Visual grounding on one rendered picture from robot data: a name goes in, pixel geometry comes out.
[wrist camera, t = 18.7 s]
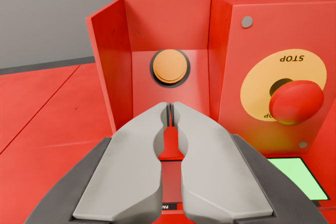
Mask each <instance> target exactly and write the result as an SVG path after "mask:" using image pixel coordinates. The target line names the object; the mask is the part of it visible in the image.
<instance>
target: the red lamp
mask: <svg viewBox="0 0 336 224"><path fill-rule="evenodd" d="M181 163H182V161H163V162H161V171H162V186H163V197H162V203H182V202H183V201H182V192H181Z"/></svg>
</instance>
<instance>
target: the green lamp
mask: <svg viewBox="0 0 336 224"><path fill-rule="evenodd" d="M268 160H269V161H270V162H271V163H273V164H274V165H275V166H276V167H277V168H279V169H280V170H281V171H282V172H283V173H284V174H286V175H287V176H288V177H289V178H290V179H291V180H292V181H293V182H294V183H295V184H296V185H297V186H298V187H299V188H300V189H301V190H302V191H303V192H304V193H305V194H306V195H307V196H308V197H309V199H310V200H327V199H328V198H327V197H326V195H325V194H324V192H323V191H322V190H321V188H320V187H319V185H318V184H317V182H316V181H315V180H314V178H313V177H312V175H311V174H310V172H309V171H308V169H307V168H306V167H305V165H304V164H303V162H302V161H301V159H300V158H285V159H268Z"/></svg>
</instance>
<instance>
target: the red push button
mask: <svg viewBox="0 0 336 224"><path fill-rule="evenodd" d="M269 94H270V96H271V98H270V101H269V113H270V115H271V116H272V117H273V118H274V119H275V120H277V121H278V122H280V123H282V124H287V125H292V124H298V123H301V122H304V121H306V120H308V119H310V118H311V117H312V116H314V115H315V114H316V113H317V112H318V111H319V110H320V108H321V107H322V105H323V102H324V93H323V91H322V89H321V88H320V86H319V85H318V84H316V83H315V82H313V81H309V80H294V81H293V80H292V79H290V78H282V79H280V80H278V81H276V82H275V83H274V84H273V85H272V86H271V88H270V90H269Z"/></svg>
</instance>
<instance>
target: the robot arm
mask: <svg viewBox="0 0 336 224"><path fill-rule="evenodd" d="M170 113H171V124H172V127H175V129H176V130H177V131H178V149H179V151H180V152H181V153H182V154H183V155H184V157H185V158H184V159H183V161H182V162H181V196H182V205H183V212H184V214H185V216H186V217H187V218H188V219H189V220H191V221H192V222H194V223H196V224H329V223H328V221H327V220H326V219H325V217H324V216H323V215H322V213H321V212H320V211H319V209H318V208H317V207H316V206H315V204H314V203H313V202H312V201H311V200H310V199H309V197H308V196H307V195H306V194H305V193H304V192H303V191H302V190H301V189H300V188H299V187H298V186H297V185H296V184H295V183H294V182H293V181H292V180H291V179H290V178H289V177H288V176H287V175H286V174H284V173H283V172H282V171H281V170H280V169H279V168H277V167H276V166H275V165H274V164H273V163H271V162H270V161H269V160H268V159H267V158H266V157H264V156H263V155H262V154H261V153H260V152H258V151H257V150H256V149H255V148H254V147H253V146H251V145H250V144H249V143H248V142H247V141H245V140H244V139H243V138H242V137H241V136H240V135H238V134H231V133H230V132H228V131H227V130H226V129H225V128H224V127H223V126H221V125H220V124H219V123H217V122H216V121H214V120H213V119H211V118H209V117H208V116H206V115H204V114H202V113H200V112H198V111H196V110H194V109H193V108H191V107H189V106H187V105H185V104H183V103H181V102H178V101H177V102H173V103H167V102H160V103H159V104H157V105H155V106H153V107H152V108H150V109H148V110H147V111H145V112H143V113H142V114H140V115H138V116H136V117H135V118H133V119H132V120H130V121H129V122H128V123H126V124H125V125H124V126H122V127H121V128H120V129H119V130H118V131H117V132H116V133H115V134H114V135H113V136H111V137H104V138H103V139H102V140H101V141H100V142H99V143H98V144H97V145H96V146H95V147H94V148H93V149H91V150H90V151H89V152H88V153H87V154H86V155H85V156H84V157H83V158H82V159H81V160H80V161H79V162H78V163H77V164H75V165H74V166H73V167H72V168H71V169H70V170H69V171H68V172H67V173H66V174H65V175H64V176H63V177H62V178H61V179H59V180H58V181H57V182H56V183H55V184H54V186H53V187H52V188H51V189H50V190H49V191H48V192H47V193H46V194H45V195H44V197H43V198H42V199H41V200H40V201H39V203H38V204H37V205H36V206H35V208H34V209H33V210H32V212H31V213H30V214H29V216H28V217H27V219H26V220H25V222H24V223H23V224H151V223H153V222H155V221H156V220H157V219H158V218H159V217H160V216H161V213H162V204H163V179H162V165H161V162H160V161H159V159H158V157H159V156H160V154H161V153H162V152H163V151H164V148H165V147H164V131H165V130H166V128H167V127H169V126H170Z"/></svg>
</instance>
